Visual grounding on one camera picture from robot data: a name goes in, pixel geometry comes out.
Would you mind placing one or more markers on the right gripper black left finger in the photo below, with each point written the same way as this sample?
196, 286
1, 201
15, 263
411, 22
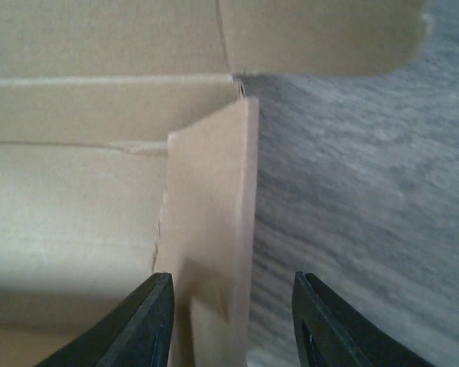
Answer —
136, 333

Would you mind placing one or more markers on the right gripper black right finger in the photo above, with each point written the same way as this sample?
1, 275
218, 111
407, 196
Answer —
330, 332

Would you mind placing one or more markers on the small cardboard box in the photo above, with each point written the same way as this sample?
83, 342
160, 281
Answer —
128, 147

